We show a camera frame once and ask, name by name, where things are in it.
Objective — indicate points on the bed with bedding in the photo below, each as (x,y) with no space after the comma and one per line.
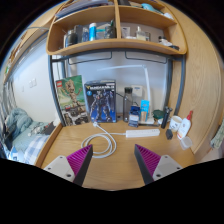
(23,133)

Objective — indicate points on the green toy box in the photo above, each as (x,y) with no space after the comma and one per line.
(70,100)

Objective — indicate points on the small clear plastic container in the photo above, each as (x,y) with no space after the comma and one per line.
(186,142)

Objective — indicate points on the light blue orange box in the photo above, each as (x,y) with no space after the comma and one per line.
(144,110)

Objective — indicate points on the blue robot model box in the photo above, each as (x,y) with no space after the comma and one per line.
(100,101)

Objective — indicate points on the dark green round container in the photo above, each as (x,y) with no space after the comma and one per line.
(158,114)

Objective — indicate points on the white power strip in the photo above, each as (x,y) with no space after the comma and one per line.
(142,133)

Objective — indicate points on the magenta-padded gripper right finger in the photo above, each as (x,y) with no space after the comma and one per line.
(150,160)

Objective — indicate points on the green towel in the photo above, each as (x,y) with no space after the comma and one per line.
(218,135)

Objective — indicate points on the white wall socket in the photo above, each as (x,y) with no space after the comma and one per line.
(137,90)

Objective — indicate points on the small dark blue box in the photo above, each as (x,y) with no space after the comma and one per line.
(134,118)

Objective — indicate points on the wooden shelf unit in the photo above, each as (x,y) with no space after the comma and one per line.
(116,45)

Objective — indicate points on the clear bottle with dark cap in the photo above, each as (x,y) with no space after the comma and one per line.
(127,103)

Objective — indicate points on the grey metal desk frame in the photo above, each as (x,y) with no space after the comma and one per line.
(51,83)

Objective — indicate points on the white desk lamp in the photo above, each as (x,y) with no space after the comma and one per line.
(146,83)

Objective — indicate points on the white bottle with red cap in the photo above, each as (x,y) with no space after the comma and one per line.
(184,128)

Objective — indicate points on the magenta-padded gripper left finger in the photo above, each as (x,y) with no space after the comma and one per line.
(78,158)

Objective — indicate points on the white mug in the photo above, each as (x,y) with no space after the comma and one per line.
(175,124)

